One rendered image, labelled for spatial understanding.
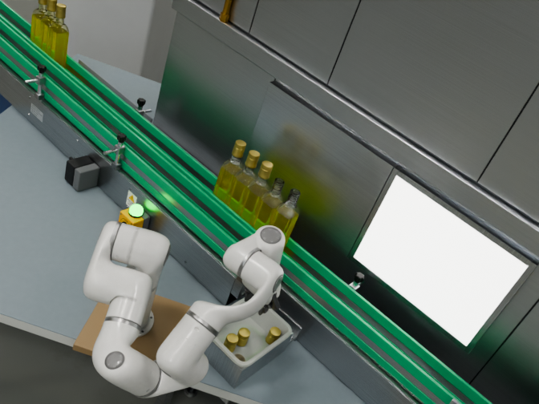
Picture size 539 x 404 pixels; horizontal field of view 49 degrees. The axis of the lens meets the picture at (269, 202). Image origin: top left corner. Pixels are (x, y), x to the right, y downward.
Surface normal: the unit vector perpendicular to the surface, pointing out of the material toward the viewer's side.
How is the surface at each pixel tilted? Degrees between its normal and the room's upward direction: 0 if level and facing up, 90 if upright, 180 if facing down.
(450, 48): 90
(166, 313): 0
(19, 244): 0
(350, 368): 90
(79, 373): 0
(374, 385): 90
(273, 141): 90
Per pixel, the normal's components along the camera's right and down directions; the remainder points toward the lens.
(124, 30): -0.25, 0.51
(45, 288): 0.29, -0.77
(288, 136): -0.64, 0.29
